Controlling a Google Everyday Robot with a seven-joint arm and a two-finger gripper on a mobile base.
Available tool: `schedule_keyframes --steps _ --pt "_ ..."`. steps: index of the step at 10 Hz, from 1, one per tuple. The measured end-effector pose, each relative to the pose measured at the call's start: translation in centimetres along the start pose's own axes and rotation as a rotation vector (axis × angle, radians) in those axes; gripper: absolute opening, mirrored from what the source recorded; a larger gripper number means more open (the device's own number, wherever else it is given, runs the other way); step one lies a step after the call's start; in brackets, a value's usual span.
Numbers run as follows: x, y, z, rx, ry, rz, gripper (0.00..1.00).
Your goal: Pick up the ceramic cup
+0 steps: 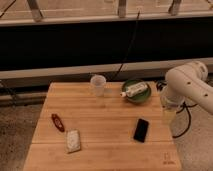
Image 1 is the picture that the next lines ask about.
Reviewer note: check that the red pocket knife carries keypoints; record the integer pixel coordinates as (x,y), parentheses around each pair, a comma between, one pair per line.
(57,122)

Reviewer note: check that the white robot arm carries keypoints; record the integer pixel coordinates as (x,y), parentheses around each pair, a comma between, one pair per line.
(183,82)

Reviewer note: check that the black smartphone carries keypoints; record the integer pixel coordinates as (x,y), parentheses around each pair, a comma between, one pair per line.
(141,130)

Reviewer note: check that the white tube in bowl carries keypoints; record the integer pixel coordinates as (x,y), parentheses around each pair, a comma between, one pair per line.
(134,89)

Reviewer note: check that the green bowl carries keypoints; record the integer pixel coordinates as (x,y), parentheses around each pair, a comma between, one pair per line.
(139,98)

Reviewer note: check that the translucent white cup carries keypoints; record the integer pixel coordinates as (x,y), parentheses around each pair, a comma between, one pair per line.
(98,83)

